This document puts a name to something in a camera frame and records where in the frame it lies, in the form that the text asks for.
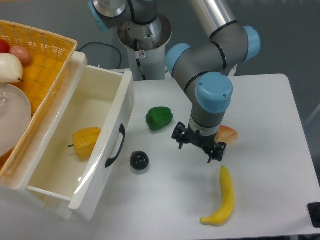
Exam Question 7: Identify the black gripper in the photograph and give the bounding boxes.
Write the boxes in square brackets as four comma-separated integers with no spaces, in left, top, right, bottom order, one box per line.
[171,122,227,164]

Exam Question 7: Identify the white top drawer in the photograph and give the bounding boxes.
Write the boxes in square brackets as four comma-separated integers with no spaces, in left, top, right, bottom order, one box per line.
[26,66,134,220]

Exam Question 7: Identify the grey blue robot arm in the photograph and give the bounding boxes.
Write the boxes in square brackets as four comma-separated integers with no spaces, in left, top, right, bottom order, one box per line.
[88,0,261,161]

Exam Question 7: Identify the white drawer cabinet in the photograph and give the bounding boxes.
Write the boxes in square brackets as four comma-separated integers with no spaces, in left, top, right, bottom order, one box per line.
[0,51,88,220]

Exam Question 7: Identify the orange pastry bread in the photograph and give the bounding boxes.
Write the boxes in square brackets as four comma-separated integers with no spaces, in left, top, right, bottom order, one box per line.
[215,125,239,145]

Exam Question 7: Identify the green bell pepper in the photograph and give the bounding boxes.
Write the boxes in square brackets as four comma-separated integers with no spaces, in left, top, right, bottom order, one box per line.
[145,106,174,131]

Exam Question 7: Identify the yellow banana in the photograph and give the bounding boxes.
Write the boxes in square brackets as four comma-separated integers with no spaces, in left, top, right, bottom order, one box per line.
[200,166,235,226]

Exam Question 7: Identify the black round fruit toy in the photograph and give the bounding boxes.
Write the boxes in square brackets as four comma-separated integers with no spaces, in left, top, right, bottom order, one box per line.
[129,150,150,171]

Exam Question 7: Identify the yellow bell pepper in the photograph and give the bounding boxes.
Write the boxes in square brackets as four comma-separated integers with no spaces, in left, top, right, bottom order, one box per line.
[68,127,101,161]

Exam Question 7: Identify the black corner object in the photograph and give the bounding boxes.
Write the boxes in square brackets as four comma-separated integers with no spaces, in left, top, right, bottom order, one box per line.
[307,202,320,228]

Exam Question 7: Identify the yellow woven basket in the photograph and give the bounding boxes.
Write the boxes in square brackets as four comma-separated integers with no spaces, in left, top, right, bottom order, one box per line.
[0,20,78,176]

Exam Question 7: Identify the white plate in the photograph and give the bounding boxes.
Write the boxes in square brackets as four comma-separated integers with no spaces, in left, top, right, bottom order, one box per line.
[0,83,32,156]

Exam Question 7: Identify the pink peach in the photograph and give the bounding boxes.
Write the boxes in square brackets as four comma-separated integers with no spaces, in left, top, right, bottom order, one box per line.
[9,45,32,66]

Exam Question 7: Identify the white pear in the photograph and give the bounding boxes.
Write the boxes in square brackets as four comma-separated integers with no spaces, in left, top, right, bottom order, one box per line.
[0,53,24,84]

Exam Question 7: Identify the red tomato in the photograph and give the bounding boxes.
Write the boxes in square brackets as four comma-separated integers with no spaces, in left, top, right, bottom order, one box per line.
[0,39,11,53]

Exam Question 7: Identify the metal table clamp bracket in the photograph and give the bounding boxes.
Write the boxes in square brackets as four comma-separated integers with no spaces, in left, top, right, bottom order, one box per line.
[228,64,238,77]

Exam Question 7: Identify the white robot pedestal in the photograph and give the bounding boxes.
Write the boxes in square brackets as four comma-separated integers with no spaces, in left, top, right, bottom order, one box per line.
[117,13,172,81]

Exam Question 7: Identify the black floor cable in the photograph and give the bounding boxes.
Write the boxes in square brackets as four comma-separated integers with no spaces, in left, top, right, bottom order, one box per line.
[77,41,122,70]

